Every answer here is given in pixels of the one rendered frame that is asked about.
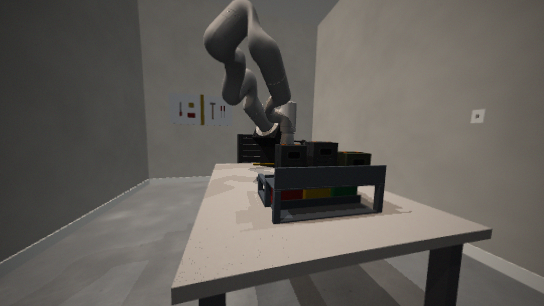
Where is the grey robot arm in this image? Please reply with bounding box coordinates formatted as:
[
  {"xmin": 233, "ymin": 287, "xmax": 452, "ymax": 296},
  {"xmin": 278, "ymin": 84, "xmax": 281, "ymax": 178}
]
[{"xmin": 204, "ymin": 0, "xmax": 297, "ymax": 136}]

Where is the black metal shelf rack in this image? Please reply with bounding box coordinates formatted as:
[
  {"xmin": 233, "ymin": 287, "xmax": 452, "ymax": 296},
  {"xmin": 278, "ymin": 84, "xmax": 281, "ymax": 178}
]
[{"xmin": 256, "ymin": 165, "xmax": 386, "ymax": 224}]

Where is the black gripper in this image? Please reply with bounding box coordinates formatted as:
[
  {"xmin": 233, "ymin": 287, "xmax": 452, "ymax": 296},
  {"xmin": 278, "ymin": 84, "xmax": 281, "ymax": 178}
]
[{"xmin": 281, "ymin": 133, "xmax": 294, "ymax": 144}]

